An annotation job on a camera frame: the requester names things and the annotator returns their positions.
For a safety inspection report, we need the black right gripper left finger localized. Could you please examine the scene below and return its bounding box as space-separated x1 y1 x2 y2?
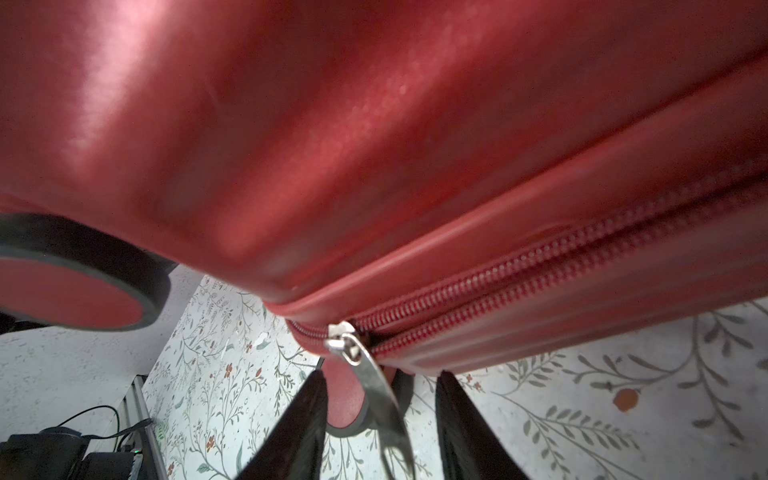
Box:
237 370 328 480

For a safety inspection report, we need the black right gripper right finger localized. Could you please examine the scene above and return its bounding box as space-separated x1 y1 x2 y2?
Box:
435 371 528 480

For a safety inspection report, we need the silver zipper pull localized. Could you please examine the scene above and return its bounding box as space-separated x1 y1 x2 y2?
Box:
324 321 416 479

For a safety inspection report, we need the red hard-shell suitcase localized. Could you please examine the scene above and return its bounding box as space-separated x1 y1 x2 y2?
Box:
0 0 768 438

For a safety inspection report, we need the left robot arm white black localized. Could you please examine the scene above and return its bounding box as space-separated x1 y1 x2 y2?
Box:
1 405 167 479

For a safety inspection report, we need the floral patterned table mat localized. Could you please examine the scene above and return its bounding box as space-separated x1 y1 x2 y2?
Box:
143 277 767 479

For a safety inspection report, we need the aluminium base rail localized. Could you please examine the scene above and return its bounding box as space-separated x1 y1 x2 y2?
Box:
116 375 168 480

